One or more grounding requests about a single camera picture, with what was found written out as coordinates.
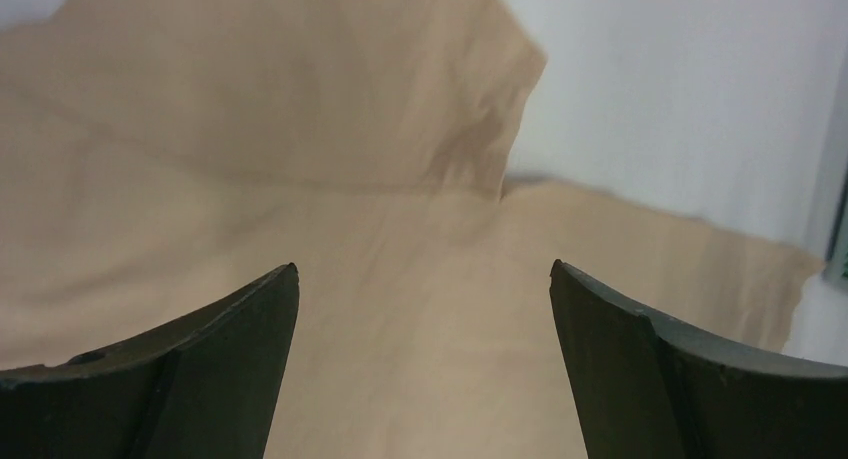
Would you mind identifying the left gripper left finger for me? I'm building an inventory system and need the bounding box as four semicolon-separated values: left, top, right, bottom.
1;264;299;459

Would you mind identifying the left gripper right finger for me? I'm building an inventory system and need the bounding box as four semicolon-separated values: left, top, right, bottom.
549;261;847;458

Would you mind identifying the beige t shirt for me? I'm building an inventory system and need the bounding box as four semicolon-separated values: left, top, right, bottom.
1;0;821;458

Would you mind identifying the right aluminium table rail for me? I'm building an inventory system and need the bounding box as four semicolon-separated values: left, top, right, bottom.
806;64;847;291

